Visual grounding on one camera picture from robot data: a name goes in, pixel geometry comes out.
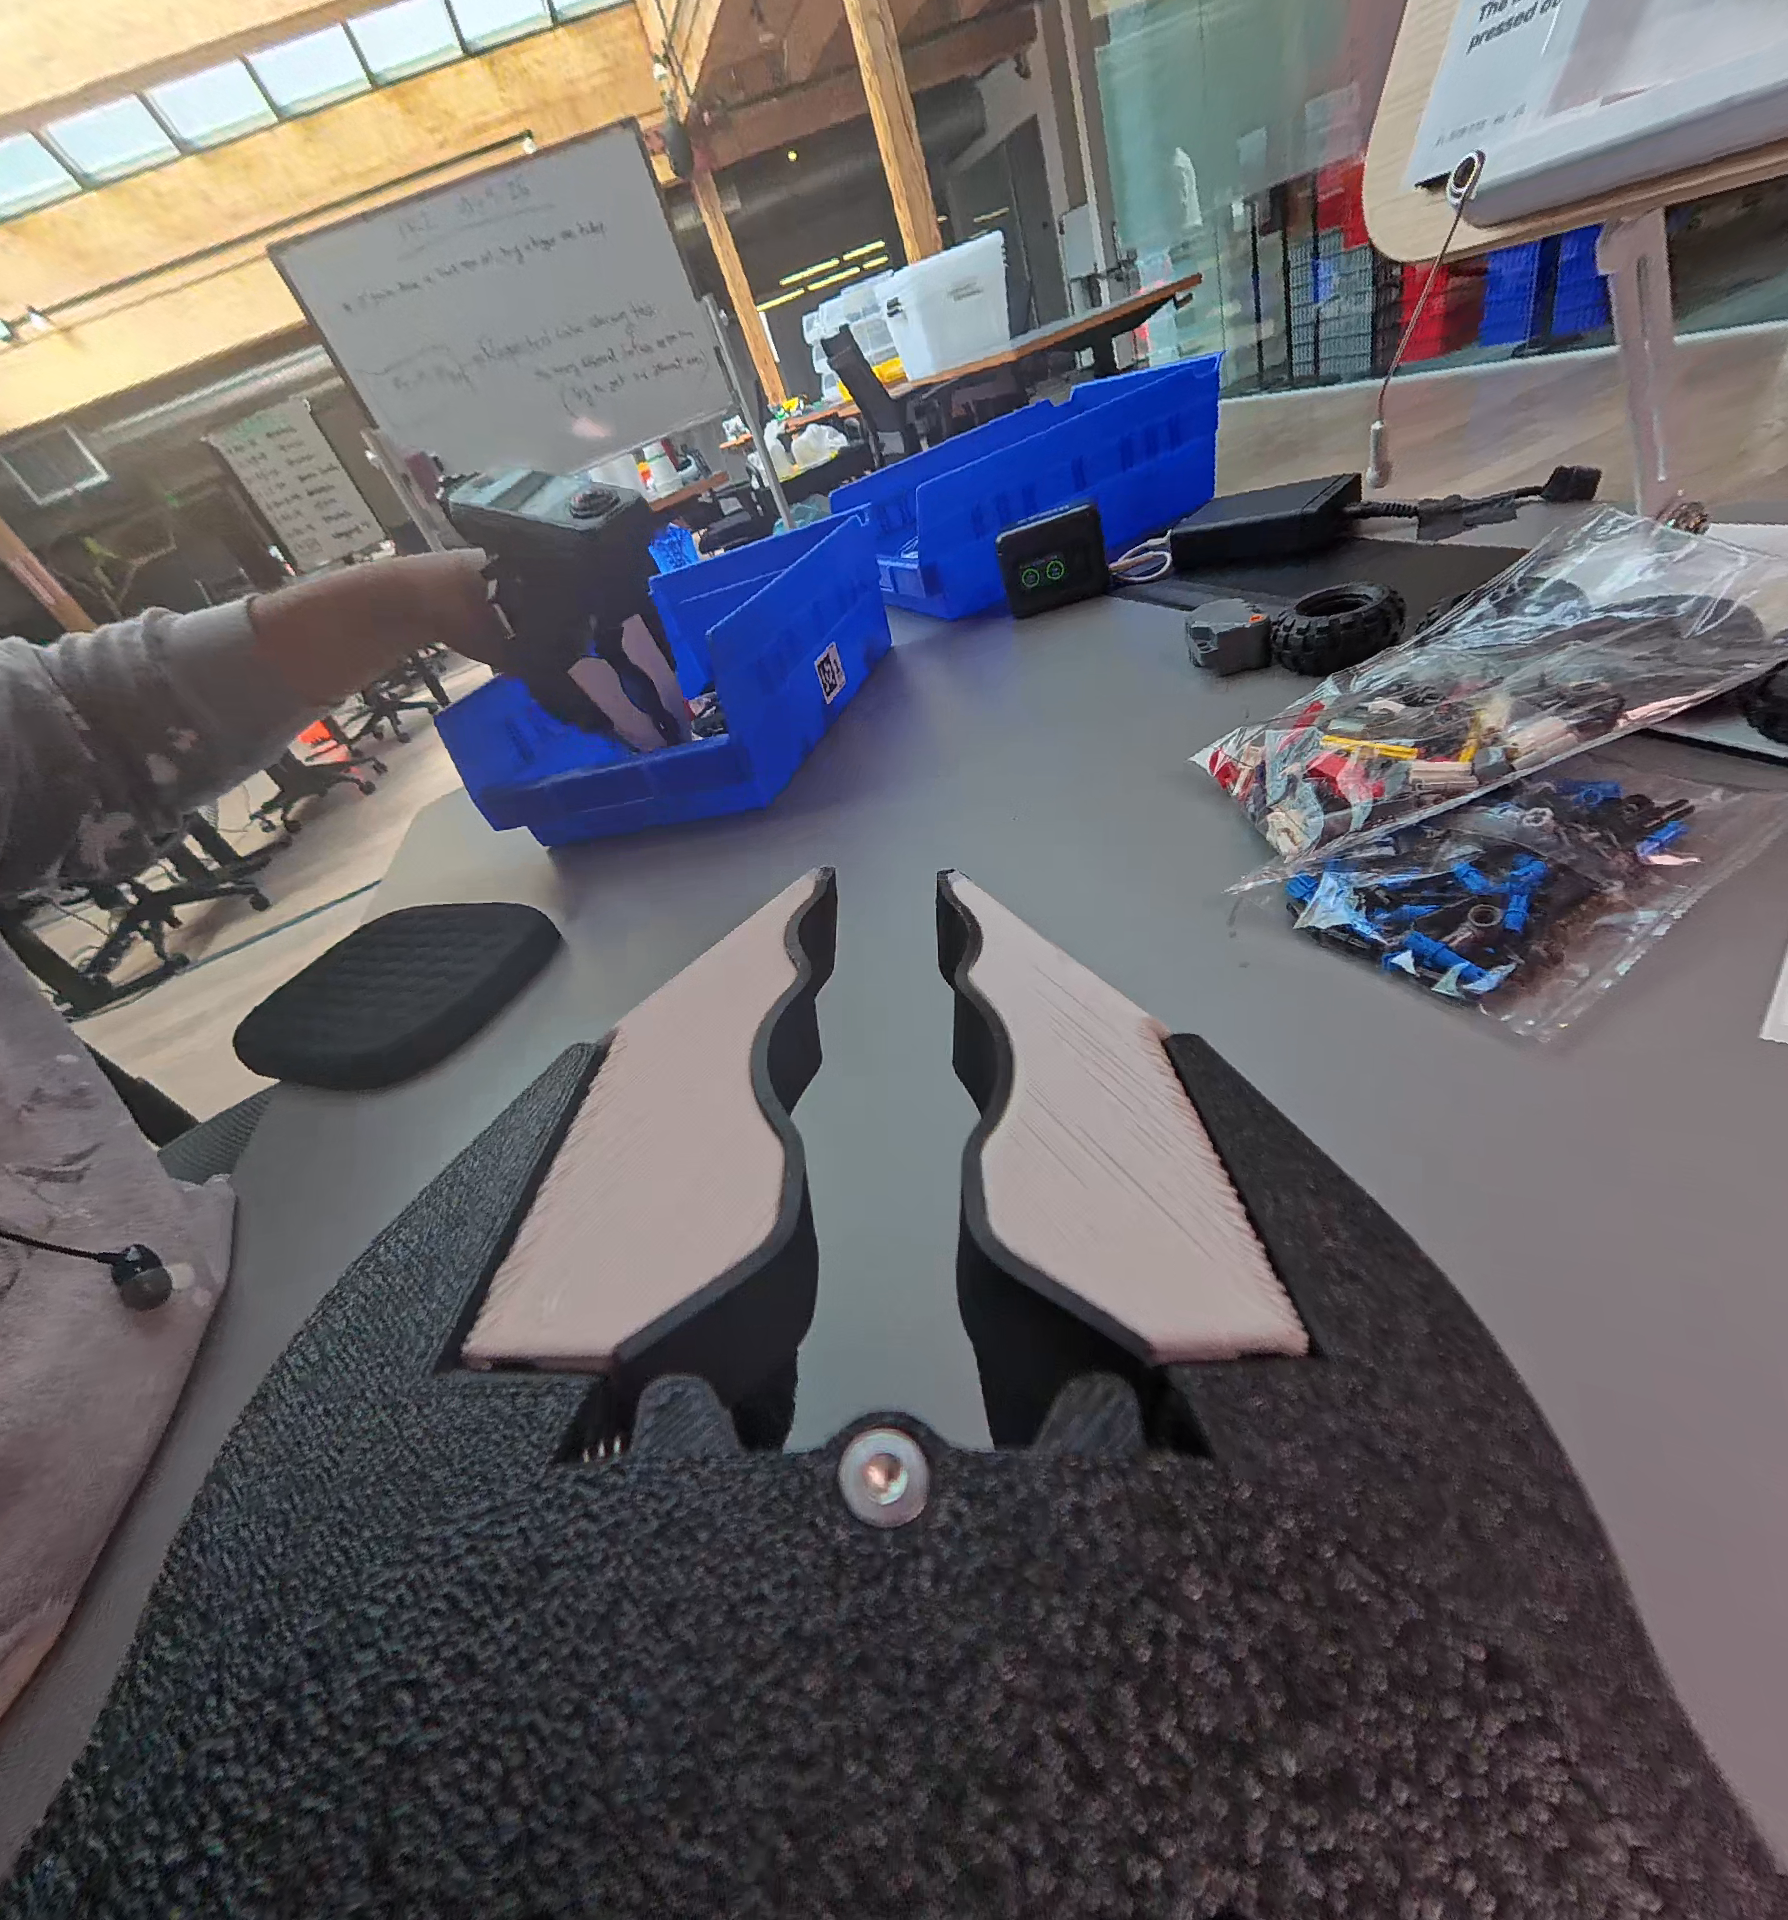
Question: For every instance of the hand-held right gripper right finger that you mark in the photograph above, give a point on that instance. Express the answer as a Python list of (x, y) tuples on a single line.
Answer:
[(1104, 1184)]

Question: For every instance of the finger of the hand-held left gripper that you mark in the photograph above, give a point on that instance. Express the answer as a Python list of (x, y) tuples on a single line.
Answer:
[(613, 697), (660, 682)]

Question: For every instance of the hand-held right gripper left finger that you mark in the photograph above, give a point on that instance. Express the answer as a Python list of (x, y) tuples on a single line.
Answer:
[(654, 1184)]

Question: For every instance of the blue bin with square label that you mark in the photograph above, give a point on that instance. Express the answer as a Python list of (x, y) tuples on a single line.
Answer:
[(789, 660)]

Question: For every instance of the clear bag of mixed bricks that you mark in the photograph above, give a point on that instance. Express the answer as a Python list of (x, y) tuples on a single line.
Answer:
[(1359, 758)]

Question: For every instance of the person's left forearm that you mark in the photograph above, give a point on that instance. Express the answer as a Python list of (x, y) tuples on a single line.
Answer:
[(158, 704)]

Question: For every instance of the grey desk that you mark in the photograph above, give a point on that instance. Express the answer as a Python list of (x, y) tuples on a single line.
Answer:
[(1073, 750)]

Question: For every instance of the black desk mat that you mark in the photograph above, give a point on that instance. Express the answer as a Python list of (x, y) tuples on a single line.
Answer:
[(1284, 577)]

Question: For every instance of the printed task sheet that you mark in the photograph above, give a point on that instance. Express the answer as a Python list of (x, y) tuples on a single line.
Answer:
[(1524, 46)]

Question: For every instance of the person's left hand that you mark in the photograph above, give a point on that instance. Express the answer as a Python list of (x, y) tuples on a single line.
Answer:
[(437, 607)]

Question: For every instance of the large whiteboard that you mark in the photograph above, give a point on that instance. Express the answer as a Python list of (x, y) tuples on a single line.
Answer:
[(505, 299)]

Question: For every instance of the long blue plastic bin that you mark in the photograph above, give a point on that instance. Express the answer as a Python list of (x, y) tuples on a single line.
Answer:
[(1073, 480), (880, 518)]

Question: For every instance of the small whiteboard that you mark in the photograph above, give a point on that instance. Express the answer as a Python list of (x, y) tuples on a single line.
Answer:
[(295, 480)]

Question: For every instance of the black armrest pad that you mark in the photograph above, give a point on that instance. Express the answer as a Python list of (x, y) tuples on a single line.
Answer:
[(399, 989)]

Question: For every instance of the black office chair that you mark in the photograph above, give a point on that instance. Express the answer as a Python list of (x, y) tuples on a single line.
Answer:
[(863, 389)]

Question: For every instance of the row of black office chairs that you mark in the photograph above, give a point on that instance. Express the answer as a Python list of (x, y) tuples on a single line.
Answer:
[(234, 840)]

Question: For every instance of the black display device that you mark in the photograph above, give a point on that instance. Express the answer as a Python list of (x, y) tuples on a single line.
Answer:
[(1050, 562)]

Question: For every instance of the stack of white storage boxes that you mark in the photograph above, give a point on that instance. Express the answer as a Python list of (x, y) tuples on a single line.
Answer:
[(939, 307)]

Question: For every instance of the clear bag of blue bricks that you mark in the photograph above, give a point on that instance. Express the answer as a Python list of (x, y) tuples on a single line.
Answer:
[(1480, 900)]

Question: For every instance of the wooden top table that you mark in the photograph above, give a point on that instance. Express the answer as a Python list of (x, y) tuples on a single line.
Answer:
[(1073, 322)]

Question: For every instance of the grey toy motor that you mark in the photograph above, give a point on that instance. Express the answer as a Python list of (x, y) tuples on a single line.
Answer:
[(1232, 635)]

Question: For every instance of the black power adapter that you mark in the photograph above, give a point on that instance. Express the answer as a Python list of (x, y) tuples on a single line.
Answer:
[(1261, 522)]

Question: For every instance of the person's grey patterned sweatshirt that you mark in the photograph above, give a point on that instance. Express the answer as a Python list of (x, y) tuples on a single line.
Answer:
[(40, 1349)]

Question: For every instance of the stack of red blue crates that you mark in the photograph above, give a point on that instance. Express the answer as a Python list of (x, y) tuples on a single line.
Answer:
[(1508, 293)]

